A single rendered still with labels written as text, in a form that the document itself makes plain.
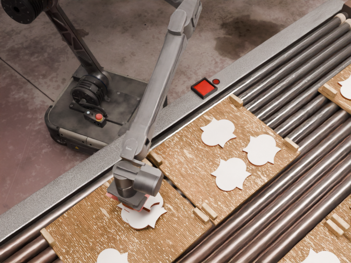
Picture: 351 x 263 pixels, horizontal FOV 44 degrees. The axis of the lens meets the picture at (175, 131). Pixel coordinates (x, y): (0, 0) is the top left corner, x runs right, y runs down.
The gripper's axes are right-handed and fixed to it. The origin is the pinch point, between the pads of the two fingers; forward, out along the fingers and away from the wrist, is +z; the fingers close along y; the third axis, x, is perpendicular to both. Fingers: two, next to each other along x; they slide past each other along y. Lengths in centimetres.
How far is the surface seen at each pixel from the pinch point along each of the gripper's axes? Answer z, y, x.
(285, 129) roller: 14, -30, -57
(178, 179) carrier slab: 11.1, -5.6, -19.3
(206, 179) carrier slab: 11.1, -13.9, -23.5
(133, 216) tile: 7.8, -0.4, 0.5
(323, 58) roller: 14, -31, -100
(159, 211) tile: 7.9, -6.5, -4.7
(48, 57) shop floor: 106, 151, -111
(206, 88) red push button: 12, 4, -61
